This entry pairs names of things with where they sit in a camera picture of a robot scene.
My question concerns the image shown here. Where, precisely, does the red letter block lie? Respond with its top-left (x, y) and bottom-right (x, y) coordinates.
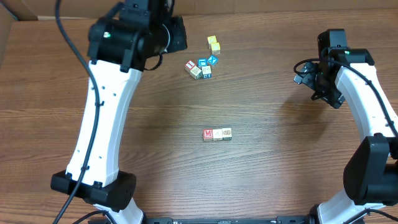
top-left (185, 60), bottom-right (196, 73)

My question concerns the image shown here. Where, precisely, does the yellow block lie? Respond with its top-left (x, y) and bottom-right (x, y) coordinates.
top-left (211, 42), bottom-right (221, 55)
top-left (207, 35), bottom-right (217, 45)

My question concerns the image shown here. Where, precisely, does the blue X block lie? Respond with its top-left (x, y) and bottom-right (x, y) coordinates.
top-left (207, 55), bottom-right (218, 66)

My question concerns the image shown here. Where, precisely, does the white patterned block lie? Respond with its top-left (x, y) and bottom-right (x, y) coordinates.
top-left (190, 66), bottom-right (203, 80)

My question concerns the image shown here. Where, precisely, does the blue-faced wooden block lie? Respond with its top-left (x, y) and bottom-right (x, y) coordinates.
top-left (222, 128), bottom-right (232, 140)

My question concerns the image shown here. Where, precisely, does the near yellow block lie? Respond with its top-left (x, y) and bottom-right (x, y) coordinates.
top-left (211, 42), bottom-right (221, 55)

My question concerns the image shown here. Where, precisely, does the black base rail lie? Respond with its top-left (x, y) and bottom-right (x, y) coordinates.
top-left (142, 215), bottom-right (319, 224)

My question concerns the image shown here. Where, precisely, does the white red-edged block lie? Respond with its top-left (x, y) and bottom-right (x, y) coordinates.
top-left (201, 66), bottom-right (212, 79)

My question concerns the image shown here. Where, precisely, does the blue picture block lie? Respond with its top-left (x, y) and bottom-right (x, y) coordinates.
top-left (197, 58), bottom-right (208, 68)

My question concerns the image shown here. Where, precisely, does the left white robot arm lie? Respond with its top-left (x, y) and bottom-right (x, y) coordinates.
top-left (50, 16), bottom-right (187, 223)

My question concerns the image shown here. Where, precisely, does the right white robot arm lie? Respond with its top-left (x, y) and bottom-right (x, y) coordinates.
top-left (294, 48), bottom-right (397, 223)

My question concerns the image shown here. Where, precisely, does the far yellow block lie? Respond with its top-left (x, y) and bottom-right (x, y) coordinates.
top-left (207, 35), bottom-right (217, 45)

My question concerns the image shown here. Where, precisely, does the red M block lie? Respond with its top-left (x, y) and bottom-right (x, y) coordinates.
top-left (203, 129), bottom-right (213, 141)

